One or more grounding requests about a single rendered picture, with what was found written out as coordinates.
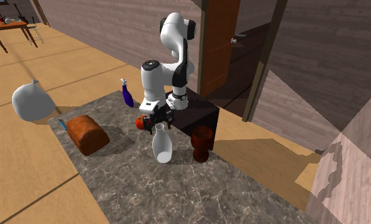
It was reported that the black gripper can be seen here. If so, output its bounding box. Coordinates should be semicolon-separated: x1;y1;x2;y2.
143;105;175;135

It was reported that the red tomato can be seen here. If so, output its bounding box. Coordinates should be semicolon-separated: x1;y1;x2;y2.
135;115;148;130

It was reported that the white vase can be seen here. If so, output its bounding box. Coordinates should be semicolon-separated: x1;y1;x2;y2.
151;123;173;164

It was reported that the dark robot stand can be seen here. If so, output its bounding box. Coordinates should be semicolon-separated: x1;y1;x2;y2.
164;88;220;151

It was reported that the blue spray bottle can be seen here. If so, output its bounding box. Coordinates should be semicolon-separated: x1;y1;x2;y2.
120;78;135;108

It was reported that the dark red goblet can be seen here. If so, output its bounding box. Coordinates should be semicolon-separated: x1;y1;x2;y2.
190;125;214;164

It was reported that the brown bread loaf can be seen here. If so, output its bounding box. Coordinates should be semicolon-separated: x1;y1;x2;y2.
66;115;111;157

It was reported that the brown wooden door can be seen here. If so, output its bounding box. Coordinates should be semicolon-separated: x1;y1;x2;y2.
200;0;242;99

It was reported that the white tied bag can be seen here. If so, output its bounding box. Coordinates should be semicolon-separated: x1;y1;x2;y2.
11;79;56;122

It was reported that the wooden dining table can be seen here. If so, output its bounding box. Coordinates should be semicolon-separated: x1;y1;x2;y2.
0;11;39;54

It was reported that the metal frame chair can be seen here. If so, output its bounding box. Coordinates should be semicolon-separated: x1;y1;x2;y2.
26;16;45;46

